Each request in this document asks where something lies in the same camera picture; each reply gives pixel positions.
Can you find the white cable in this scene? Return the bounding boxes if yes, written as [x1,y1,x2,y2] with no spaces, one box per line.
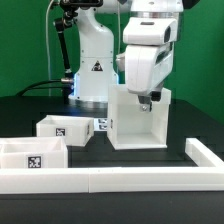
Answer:
[45,0,55,98]

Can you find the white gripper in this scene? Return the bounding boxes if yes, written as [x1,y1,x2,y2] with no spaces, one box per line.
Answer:
[116,17,178,112]

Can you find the white tag sheet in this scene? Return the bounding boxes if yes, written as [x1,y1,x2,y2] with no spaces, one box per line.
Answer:
[94,118,107,131]

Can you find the white L-shaped fence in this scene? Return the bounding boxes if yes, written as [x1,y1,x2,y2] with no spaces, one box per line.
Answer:
[0,138,224,194]

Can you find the white drawer cabinet box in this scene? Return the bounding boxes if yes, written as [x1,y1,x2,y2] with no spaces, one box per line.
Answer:
[107,84,171,150]

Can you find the white drawer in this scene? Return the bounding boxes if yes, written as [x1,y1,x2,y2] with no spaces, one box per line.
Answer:
[36,115,94,147]
[0,137,68,169]

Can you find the black cable bundle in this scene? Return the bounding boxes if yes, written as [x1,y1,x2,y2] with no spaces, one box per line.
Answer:
[15,77,75,98]

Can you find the white drawer back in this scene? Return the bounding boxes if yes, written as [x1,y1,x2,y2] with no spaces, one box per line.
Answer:
[36,115,94,147]

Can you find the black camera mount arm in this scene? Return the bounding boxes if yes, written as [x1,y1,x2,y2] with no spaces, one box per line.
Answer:
[54,0,103,78]

